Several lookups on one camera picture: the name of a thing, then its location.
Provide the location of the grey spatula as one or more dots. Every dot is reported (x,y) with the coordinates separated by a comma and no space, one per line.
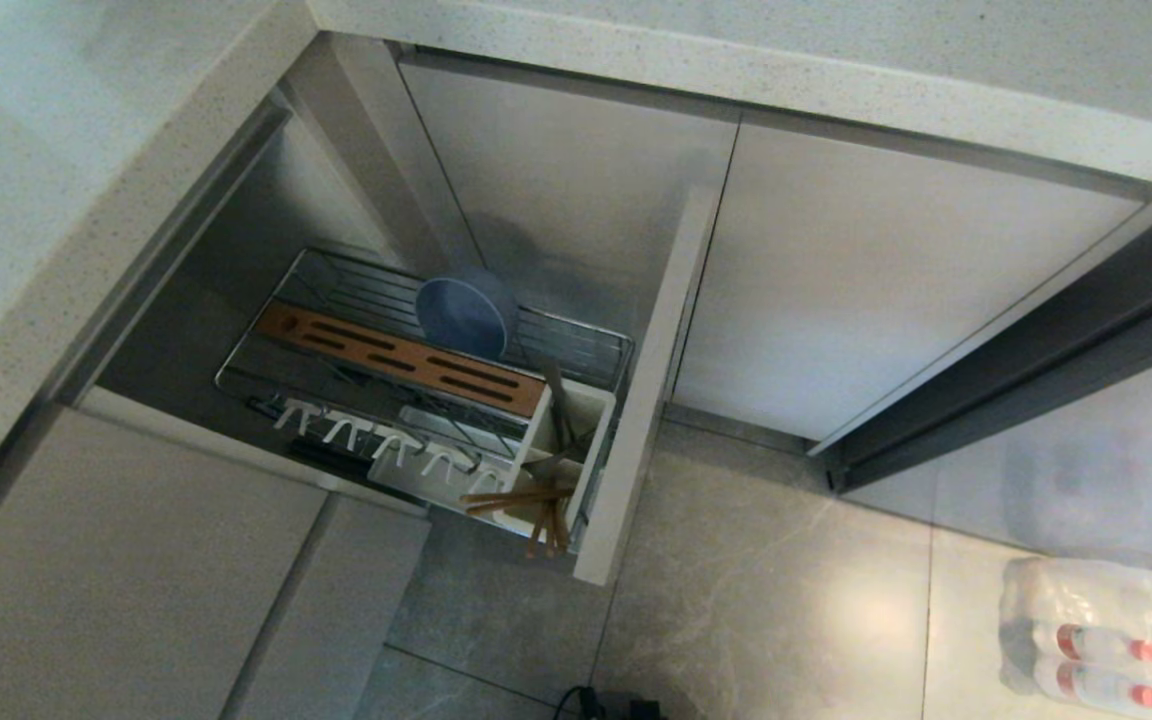
(558,410)

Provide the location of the white utensil holder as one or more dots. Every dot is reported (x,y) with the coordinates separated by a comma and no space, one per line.
(591,420)

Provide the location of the white drawer front panel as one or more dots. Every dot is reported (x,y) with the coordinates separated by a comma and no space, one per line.
(644,400)

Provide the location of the blue bowl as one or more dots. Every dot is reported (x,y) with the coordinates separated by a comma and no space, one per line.
(461,318)

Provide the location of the wooden chopstick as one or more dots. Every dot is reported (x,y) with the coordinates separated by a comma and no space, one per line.
(539,530)
(511,506)
(558,525)

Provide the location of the wooden knife block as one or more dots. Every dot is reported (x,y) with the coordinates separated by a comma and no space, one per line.
(406,358)

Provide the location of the grey cabinet door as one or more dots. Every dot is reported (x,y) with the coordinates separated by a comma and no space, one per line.
(106,580)
(326,610)
(876,300)

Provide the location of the speckled white countertop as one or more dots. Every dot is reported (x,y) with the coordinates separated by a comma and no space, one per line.
(86,150)

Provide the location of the pack of water bottles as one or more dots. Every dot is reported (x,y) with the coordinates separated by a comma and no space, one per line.
(1111,640)

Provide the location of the white hook rail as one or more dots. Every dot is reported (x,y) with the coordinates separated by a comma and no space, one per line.
(376,437)

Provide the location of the dark sliding door frame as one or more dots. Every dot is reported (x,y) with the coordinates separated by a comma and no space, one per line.
(1026,370)

